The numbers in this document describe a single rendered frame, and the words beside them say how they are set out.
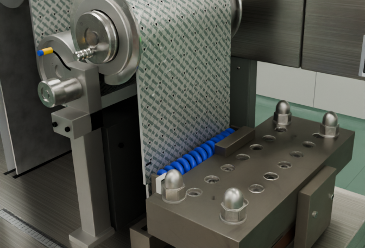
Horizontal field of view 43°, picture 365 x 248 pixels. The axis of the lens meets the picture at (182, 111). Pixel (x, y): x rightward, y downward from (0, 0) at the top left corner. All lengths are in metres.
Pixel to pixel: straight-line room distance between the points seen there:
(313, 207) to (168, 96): 0.28
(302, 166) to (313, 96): 2.82
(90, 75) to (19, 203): 0.37
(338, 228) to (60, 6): 0.62
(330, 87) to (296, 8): 2.66
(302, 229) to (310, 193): 0.07
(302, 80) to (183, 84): 2.87
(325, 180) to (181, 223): 0.25
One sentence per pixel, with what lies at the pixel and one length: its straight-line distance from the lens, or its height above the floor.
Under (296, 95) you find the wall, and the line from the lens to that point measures 3.65.
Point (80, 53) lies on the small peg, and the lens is 0.67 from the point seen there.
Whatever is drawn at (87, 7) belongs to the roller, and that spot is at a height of 1.29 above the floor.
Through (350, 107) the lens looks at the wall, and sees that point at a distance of 3.51.
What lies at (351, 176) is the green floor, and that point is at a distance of 2.87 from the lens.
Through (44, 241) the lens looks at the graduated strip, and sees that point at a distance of 0.86.
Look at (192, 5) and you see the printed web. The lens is 0.75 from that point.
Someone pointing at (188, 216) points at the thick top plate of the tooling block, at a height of 1.03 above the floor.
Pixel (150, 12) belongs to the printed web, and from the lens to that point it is 0.68.
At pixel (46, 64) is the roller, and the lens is 0.83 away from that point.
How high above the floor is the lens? 1.41
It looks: 23 degrees down
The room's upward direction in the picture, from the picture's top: 2 degrees counter-clockwise
